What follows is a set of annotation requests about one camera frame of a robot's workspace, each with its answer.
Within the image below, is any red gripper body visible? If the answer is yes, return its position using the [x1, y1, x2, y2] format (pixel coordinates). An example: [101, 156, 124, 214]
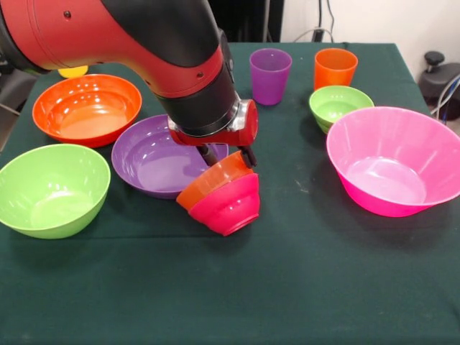
[167, 99, 259, 147]

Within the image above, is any large orange plastic bowl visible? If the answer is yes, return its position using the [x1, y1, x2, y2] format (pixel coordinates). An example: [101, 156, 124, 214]
[32, 73, 143, 149]

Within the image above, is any black hanging cable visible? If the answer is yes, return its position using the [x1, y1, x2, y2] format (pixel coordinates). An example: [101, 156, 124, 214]
[324, 0, 338, 30]

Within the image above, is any large pink plastic bowl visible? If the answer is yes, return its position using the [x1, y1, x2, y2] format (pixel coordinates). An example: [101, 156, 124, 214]
[326, 106, 460, 219]

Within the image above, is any grey office chair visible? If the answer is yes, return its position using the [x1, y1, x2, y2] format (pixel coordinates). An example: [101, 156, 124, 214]
[0, 53, 40, 116]

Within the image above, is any yellow plastic cup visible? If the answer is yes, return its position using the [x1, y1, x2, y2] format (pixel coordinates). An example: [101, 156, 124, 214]
[57, 65, 89, 79]

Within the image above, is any large green plastic bowl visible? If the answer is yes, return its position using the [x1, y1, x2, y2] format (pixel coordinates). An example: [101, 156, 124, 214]
[0, 143, 111, 240]

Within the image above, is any orange plastic cup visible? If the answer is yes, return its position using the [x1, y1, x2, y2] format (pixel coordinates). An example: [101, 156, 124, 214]
[313, 48, 359, 91]

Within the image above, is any small red plastic bowl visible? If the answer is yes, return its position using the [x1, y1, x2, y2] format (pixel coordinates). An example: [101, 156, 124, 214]
[188, 173, 261, 237]

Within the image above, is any dark green tablecloth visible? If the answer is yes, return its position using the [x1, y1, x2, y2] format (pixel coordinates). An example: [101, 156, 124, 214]
[0, 40, 460, 345]

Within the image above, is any white and blue cable bundle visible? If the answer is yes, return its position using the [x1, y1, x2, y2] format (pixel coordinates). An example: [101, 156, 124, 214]
[431, 77, 460, 123]

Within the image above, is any small green plastic bowl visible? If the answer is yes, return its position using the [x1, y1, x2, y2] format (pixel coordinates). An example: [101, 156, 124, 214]
[308, 85, 375, 134]

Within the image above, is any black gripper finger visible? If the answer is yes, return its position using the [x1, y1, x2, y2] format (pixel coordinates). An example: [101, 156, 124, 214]
[239, 145, 258, 168]
[196, 143, 219, 167]

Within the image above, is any purple plastic bowl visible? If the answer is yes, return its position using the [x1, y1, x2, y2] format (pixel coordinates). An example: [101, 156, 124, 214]
[111, 114, 230, 200]

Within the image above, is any small orange plastic bowl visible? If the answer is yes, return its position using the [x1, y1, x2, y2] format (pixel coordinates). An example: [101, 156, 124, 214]
[175, 149, 254, 211]

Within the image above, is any purple plastic cup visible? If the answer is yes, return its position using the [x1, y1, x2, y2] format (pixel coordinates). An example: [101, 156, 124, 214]
[249, 48, 293, 106]

